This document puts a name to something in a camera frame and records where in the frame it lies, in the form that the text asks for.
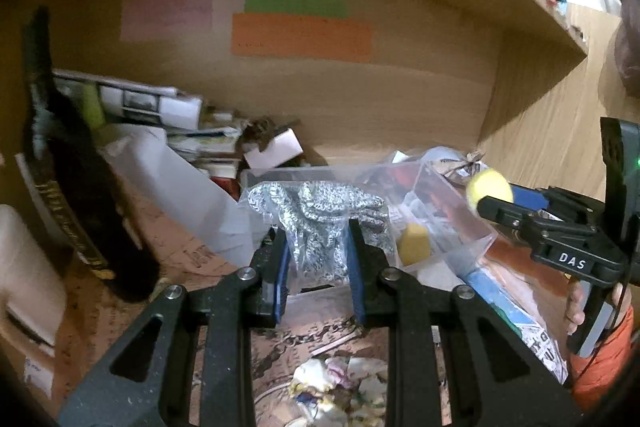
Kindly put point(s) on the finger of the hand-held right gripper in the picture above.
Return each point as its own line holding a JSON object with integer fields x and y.
{"x": 542, "y": 237}
{"x": 527, "y": 198}

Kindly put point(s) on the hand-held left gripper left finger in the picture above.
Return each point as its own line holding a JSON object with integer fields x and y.
{"x": 281, "y": 279}

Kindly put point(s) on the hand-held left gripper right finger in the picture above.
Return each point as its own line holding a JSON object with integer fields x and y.
{"x": 357, "y": 279}

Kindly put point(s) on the yellow sponge ball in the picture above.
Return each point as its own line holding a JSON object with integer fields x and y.
{"x": 487, "y": 187}

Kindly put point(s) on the bagged black-white patterned cloth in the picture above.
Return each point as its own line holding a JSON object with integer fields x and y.
{"x": 315, "y": 227}

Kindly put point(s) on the clear plastic storage box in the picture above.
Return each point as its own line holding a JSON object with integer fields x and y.
{"x": 425, "y": 212}

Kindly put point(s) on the person's right forearm orange sleeve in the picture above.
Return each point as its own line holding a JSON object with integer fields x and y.
{"x": 602, "y": 372}

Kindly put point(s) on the person's right hand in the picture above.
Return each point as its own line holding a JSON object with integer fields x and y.
{"x": 575, "y": 307}

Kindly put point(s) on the yellow sponge block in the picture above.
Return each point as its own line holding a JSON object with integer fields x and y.
{"x": 414, "y": 245}

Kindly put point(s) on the crumpled printed paper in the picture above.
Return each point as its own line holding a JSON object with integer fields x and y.
{"x": 462, "y": 167}

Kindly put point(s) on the blue and white packet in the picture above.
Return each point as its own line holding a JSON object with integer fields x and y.
{"x": 515, "y": 322}

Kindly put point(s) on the crumpled pale cloth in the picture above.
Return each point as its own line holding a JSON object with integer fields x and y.
{"x": 340, "y": 384}

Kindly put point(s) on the small white box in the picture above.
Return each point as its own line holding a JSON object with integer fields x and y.
{"x": 274, "y": 149}

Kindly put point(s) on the brown blurred object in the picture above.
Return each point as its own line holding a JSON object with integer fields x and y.
{"x": 625, "y": 52}

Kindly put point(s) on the translucent white plastic sheet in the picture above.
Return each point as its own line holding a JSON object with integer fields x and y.
{"x": 175, "y": 192}

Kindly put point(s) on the wooden shelf unit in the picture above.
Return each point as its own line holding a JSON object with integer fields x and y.
{"x": 350, "y": 97}

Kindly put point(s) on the stack of papers and booklets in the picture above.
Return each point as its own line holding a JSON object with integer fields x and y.
{"x": 145, "y": 102}

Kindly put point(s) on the dark glass bottle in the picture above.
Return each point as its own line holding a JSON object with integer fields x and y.
{"x": 65, "y": 187}

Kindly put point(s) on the orange paper sheet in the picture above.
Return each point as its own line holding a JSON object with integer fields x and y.
{"x": 302, "y": 37}

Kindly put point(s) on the white cardboard box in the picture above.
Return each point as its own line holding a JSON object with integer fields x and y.
{"x": 25, "y": 277}

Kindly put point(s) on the green paper strip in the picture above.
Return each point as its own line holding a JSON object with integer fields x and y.
{"x": 296, "y": 5}

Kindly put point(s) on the pink paper sheet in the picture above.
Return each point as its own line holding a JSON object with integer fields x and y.
{"x": 167, "y": 7}

